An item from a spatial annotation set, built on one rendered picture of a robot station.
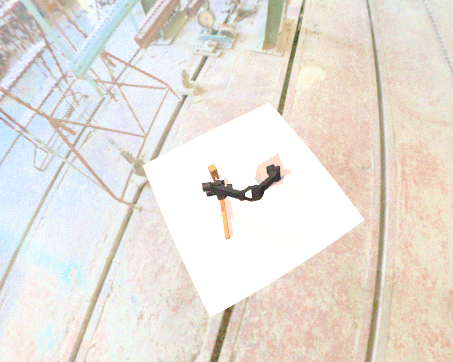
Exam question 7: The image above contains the wooden post with slot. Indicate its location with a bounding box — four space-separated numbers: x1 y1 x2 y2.
208 164 219 181

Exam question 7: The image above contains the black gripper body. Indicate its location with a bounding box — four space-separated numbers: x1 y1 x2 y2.
206 184 233 196

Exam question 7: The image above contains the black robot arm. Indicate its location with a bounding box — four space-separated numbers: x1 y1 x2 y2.
202 164 281 202

